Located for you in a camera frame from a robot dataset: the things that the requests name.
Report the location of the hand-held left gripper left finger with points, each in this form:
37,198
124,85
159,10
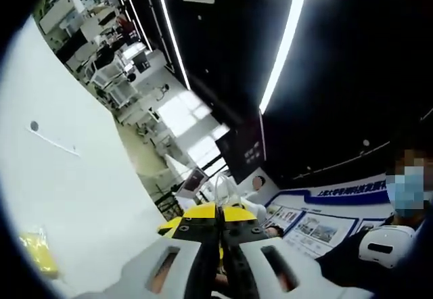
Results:
182,245

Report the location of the dark hanging sign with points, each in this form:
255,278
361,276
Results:
243,153

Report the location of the computer monitor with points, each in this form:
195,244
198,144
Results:
194,182

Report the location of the square yellow silicone block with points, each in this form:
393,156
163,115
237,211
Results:
37,255

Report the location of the blue wall poster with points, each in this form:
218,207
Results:
314,228

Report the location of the white chest device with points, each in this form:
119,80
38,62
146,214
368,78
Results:
382,245

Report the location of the grey background office chair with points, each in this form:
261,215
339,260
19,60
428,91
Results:
108,70
121,92

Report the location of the person in dark clothes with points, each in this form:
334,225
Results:
341,258

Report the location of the straight ceiling light strip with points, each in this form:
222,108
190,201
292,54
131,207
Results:
284,42

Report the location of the curved ceiling light strip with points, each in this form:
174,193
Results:
172,38

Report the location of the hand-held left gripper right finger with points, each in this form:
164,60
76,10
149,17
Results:
257,245

